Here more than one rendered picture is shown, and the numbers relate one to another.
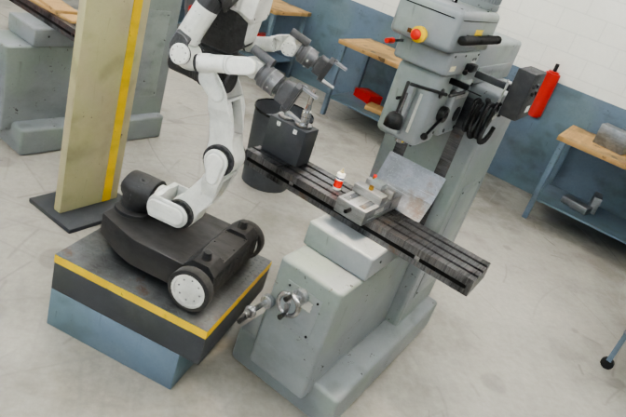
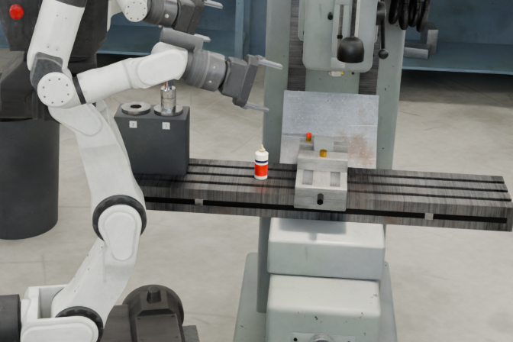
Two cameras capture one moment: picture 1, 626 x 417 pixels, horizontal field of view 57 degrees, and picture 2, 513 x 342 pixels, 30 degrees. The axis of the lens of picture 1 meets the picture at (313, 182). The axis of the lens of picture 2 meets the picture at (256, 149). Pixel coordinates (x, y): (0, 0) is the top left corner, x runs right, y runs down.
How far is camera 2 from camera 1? 0.98 m
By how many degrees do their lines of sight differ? 22
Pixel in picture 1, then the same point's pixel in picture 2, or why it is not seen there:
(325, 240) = (303, 254)
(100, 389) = not seen: outside the picture
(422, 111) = (367, 20)
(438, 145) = not seen: hidden behind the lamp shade
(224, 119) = (110, 156)
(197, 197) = (101, 290)
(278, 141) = (143, 149)
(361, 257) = (367, 250)
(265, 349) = not seen: outside the picture
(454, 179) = (389, 91)
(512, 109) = not seen: outside the picture
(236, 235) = (156, 316)
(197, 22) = (66, 31)
